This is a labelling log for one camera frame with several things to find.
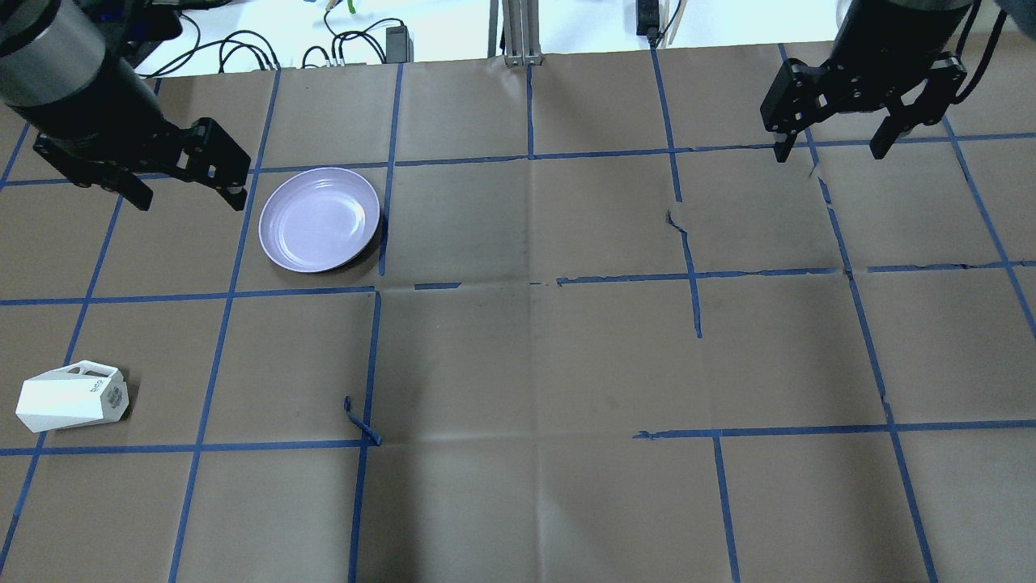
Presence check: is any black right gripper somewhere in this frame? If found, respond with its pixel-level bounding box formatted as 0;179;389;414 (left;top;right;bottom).
761;49;968;163

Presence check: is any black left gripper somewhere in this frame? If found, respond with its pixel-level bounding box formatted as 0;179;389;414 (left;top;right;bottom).
32;116;251;211

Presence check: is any white faceted cup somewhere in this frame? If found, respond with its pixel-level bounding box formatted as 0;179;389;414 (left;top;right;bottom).
15;360;132;434

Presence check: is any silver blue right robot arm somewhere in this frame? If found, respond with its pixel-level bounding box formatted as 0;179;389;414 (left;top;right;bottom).
761;1;1034;163

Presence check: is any lavender plate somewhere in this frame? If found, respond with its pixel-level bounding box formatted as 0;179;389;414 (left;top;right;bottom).
257;168;382;274

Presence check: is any black power adapter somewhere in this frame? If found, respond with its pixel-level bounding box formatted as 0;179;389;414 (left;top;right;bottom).
384;23;414;64

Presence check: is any black cable bundle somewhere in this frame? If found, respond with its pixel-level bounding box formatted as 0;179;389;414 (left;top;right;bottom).
134;8;405;79

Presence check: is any aluminium frame post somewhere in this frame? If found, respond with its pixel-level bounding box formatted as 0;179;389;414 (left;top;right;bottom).
487;1;543;67

